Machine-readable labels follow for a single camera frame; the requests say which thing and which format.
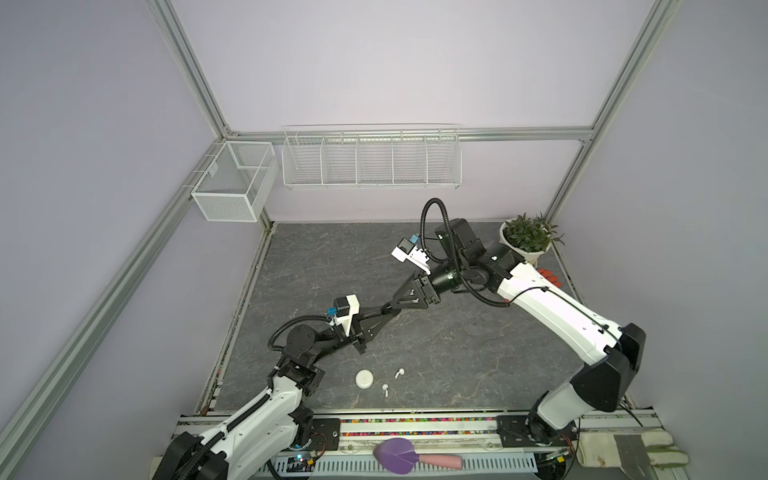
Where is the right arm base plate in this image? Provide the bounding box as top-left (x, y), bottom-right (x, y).
top-left (496, 414), bottom-right (579, 448)

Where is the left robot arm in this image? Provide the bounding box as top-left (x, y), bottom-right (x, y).
top-left (153, 304), bottom-right (400, 479)

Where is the black earbud charging case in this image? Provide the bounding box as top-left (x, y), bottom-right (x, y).
top-left (381, 303), bottom-right (400, 316)

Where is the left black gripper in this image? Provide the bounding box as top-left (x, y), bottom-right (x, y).
top-left (309, 307), bottom-right (391, 366)

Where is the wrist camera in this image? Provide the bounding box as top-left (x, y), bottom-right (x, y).
top-left (391, 235), bottom-right (431, 275)
top-left (326, 294), bottom-right (360, 338)

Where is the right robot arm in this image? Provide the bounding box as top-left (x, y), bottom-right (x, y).
top-left (391, 198), bottom-right (646, 445)

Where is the purple scoop pink handle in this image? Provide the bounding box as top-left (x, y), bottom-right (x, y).
top-left (373, 437), bottom-right (463, 475)

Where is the white wire shelf basket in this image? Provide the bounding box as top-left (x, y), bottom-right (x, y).
top-left (282, 124), bottom-right (463, 189)

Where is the white earbud charging case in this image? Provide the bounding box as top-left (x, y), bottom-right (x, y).
top-left (355, 369), bottom-right (374, 390)

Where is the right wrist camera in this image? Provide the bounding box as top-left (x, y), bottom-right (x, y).
top-left (391, 235), bottom-right (431, 275)

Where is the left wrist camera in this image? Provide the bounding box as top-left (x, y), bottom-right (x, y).
top-left (326, 294), bottom-right (360, 338)

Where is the red rubber glove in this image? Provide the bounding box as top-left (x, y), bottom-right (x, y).
top-left (538, 268), bottom-right (562, 288)

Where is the green potted plant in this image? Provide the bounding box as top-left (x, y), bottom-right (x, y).
top-left (501, 214), bottom-right (564, 253)

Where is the white mesh box basket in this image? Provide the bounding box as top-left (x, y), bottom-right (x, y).
top-left (192, 141), bottom-right (279, 223)

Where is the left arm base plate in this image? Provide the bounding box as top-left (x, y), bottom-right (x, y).
top-left (291, 417), bottom-right (341, 451)

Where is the white plant pot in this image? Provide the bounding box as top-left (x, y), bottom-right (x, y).
top-left (499, 222), bottom-right (552, 265)

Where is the right white work glove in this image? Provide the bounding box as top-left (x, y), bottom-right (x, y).
top-left (577, 429), bottom-right (690, 468)

